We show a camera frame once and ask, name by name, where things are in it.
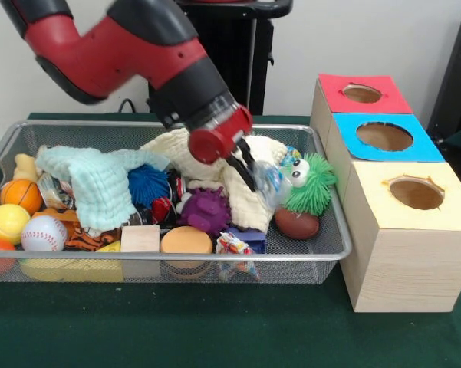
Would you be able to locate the mint green waffle cloth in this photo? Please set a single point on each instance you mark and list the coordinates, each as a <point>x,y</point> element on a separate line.
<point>99,184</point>

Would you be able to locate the blue puffer ball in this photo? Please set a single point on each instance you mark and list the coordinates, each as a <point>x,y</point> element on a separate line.
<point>147,184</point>

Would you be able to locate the orange basketball toy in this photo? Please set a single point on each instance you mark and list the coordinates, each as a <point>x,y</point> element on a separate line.
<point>21,195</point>

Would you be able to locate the wooden three-hole sorting box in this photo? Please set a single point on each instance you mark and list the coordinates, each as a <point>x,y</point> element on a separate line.
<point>406,268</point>

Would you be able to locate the orange round foam disc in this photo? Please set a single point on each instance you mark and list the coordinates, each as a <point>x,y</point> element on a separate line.
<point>186,241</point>

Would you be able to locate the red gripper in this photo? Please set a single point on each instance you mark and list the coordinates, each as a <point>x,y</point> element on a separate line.
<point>215,143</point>

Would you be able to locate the brown football toy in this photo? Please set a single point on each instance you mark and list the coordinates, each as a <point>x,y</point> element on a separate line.
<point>297,224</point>

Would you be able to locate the purple spiky rubber toy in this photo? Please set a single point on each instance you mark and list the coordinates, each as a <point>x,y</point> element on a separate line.
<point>205,211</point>

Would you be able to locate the black standing panel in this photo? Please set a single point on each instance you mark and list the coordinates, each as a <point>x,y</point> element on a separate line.
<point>456,76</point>

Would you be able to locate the green puffer toy with eyes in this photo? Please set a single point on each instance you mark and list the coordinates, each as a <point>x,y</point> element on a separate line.
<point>310,191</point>

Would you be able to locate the plain wooden cube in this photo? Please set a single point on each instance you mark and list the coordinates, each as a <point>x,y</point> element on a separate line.
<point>140,239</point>

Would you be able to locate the multicolour print fabric bundle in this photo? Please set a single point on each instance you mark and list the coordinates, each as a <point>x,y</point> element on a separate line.
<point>234,245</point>

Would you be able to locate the clear bluish snack packet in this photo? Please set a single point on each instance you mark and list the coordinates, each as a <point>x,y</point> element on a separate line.
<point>270,180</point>

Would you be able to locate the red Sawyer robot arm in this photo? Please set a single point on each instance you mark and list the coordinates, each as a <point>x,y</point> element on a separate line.
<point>138,50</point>

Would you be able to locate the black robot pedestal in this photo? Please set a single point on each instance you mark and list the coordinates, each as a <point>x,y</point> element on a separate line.
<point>261,57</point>

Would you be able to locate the white baseball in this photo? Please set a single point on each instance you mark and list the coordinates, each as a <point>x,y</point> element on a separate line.
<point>44,234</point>

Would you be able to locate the cream waffle cloth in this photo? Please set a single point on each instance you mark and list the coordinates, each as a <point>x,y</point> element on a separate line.
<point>249,214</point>

